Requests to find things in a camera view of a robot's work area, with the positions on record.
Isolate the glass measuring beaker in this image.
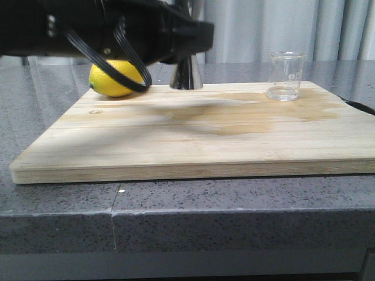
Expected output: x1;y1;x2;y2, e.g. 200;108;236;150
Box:
266;51;306;101

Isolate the steel double jigger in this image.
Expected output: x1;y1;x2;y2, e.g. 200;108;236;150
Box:
169;1;203;90

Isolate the yellow lemon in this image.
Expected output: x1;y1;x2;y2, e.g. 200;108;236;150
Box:
88;60;144;97

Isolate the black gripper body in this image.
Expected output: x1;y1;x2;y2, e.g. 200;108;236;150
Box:
103;1;214;65

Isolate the black flat ribbon cable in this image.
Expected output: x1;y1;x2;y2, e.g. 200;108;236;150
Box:
64;16;154;93

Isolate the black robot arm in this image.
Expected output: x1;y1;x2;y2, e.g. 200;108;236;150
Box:
1;1;214;65

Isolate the wooden cutting board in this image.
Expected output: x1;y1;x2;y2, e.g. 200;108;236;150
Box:
9;81;374;184

